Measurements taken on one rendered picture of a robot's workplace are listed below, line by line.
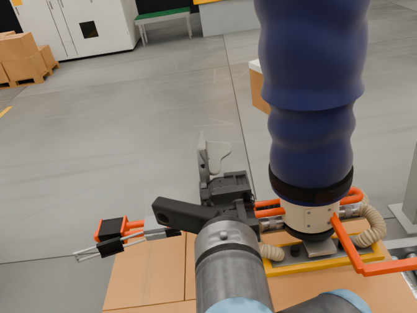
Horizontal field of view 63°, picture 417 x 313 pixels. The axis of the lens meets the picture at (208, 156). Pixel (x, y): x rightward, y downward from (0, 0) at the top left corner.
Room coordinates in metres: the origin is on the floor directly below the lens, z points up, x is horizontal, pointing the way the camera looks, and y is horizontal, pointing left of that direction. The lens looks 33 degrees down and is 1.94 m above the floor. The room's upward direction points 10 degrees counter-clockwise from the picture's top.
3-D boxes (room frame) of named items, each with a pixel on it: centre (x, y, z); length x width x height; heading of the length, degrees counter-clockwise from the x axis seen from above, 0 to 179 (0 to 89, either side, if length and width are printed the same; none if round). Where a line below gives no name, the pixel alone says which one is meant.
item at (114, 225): (0.78, 0.33, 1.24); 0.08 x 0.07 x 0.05; 88
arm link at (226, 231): (0.32, 0.00, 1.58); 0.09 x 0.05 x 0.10; 88
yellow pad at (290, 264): (0.65, -0.27, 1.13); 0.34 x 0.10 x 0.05; 88
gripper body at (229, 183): (0.40, -0.01, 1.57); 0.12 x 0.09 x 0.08; 178
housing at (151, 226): (0.76, 0.19, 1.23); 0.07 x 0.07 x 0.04; 88
